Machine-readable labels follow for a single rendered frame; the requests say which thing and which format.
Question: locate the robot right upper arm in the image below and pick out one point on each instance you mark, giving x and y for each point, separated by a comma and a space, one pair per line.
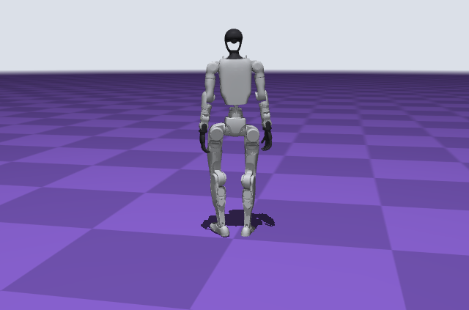
259, 78

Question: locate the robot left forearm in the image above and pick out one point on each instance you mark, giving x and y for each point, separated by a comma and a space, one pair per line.
205, 113

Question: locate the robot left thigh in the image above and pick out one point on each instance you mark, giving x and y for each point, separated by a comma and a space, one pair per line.
215, 141

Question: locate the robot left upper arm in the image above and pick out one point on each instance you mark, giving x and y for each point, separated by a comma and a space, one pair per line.
209, 83

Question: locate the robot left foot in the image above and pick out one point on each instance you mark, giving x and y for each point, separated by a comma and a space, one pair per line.
222, 231

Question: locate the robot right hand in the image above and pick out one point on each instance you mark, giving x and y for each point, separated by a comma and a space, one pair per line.
268, 136

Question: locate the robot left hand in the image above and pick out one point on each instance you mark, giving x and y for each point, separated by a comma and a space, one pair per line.
202, 137

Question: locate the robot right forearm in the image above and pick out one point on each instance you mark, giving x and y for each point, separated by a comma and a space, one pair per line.
264, 111

